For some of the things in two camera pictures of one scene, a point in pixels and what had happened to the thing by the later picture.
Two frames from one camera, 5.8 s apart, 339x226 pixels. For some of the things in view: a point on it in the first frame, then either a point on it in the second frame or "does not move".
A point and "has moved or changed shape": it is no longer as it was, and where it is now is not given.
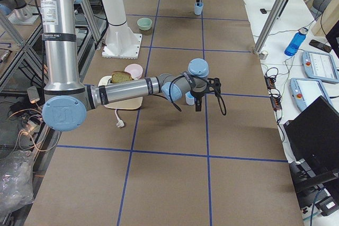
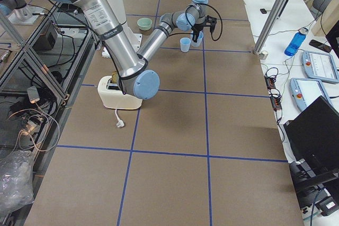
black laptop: (313, 138) does not move
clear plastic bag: (16, 186) does not move
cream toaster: (132, 103) does not move
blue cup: (189, 98) to (199, 38)
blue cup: (198, 9) has moved or changed shape
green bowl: (144, 24) does not move
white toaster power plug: (119, 122) does not move
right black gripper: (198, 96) to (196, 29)
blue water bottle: (292, 46) does not move
